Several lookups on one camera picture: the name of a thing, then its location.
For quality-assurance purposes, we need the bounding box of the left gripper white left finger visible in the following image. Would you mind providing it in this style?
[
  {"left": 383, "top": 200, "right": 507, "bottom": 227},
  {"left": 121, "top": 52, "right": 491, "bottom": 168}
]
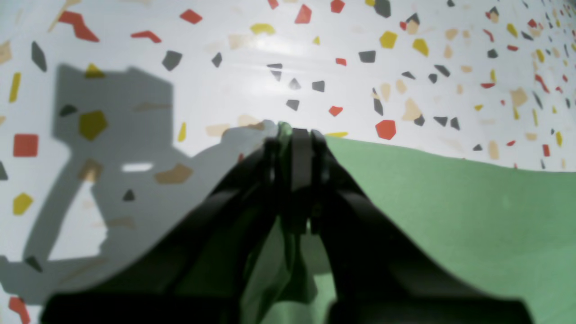
[{"left": 40, "top": 137, "right": 282, "bottom": 324}]

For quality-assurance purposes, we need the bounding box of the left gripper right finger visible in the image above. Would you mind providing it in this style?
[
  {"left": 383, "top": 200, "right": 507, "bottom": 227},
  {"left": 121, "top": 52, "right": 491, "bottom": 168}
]
[{"left": 288, "top": 129, "right": 532, "bottom": 324}]

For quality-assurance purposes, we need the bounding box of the light green T-shirt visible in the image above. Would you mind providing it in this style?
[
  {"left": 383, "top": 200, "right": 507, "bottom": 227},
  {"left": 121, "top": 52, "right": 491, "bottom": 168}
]
[{"left": 241, "top": 121, "right": 576, "bottom": 324}]

